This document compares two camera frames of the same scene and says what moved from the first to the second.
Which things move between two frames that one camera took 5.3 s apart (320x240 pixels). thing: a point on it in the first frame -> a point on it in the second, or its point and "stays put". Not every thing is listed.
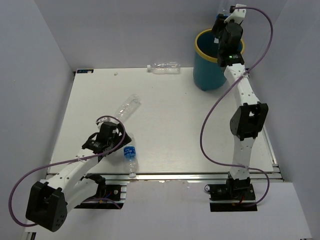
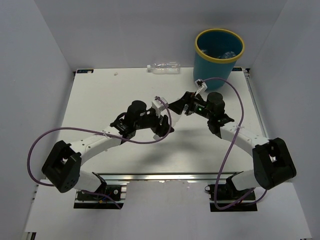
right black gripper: (219, 24) -> (178, 106)
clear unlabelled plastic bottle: (128, 107) -> (175, 116)
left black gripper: (119, 138) -> (162, 130)
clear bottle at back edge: (170, 68) stays put
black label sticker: (84, 71) stays put
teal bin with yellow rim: (207, 74) stays put
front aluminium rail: (254, 177) stays put
